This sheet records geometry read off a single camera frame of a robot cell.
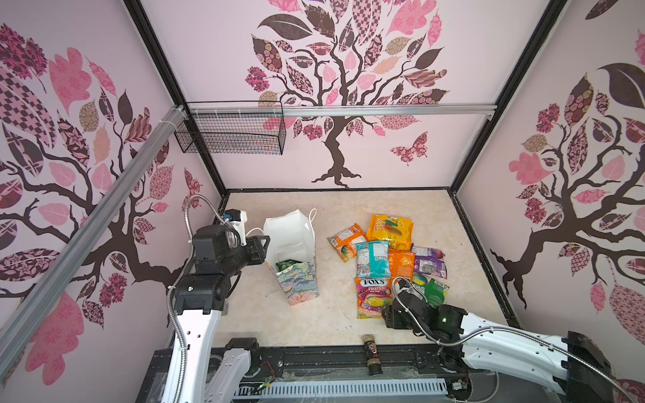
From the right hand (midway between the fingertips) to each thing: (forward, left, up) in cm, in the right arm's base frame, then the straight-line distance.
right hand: (386, 313), depth 82 cm
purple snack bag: (+18, -19, +2) cm, 26 cm away
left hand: (+11, +37, +26) cm, 47 cm away
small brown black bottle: (-12, +7, +2) cm, 14 cm away
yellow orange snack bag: (+31, -8, +4) cm, 32 cm away
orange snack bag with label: (+28, +13, +1) cm, 30 cm away
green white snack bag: (+7, -18, 0) cm, 19 cm away
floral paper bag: (+23, +34, 0) cm, 41 cm away
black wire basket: (+61, +56, +33) cm, 89 cm away
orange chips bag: (+17, -8, +1) cm, 19 cm away
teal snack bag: (+19, +2, +2) cm, 19 cm away
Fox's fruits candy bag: (+6, +4, +1) cm, 7 cm away
